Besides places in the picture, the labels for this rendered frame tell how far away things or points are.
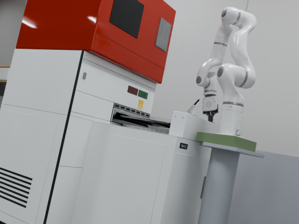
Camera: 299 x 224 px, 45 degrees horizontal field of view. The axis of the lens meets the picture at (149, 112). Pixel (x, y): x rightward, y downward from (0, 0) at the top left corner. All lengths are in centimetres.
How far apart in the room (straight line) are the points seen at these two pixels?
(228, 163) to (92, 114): 89
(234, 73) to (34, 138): 128
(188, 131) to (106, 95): 64
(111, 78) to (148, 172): 72
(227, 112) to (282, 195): 169
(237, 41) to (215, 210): 98
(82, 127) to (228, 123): 88
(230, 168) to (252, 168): 171
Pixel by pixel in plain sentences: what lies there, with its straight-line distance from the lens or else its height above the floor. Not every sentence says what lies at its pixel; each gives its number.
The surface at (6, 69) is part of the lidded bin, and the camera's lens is 710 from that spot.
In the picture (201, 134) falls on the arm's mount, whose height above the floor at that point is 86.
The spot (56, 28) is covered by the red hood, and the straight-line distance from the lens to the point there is 248.
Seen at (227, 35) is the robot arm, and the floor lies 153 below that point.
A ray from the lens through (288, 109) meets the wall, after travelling 370.
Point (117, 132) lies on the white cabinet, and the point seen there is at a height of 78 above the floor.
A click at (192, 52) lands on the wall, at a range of 449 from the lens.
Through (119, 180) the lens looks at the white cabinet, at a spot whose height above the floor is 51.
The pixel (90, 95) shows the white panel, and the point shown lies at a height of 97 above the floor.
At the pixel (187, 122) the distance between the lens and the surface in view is 202.
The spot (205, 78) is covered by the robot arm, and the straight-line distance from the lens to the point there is 235.
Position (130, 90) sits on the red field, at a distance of 257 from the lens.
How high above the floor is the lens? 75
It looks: 5 degrees up
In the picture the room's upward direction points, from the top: 11 degrees clockwise
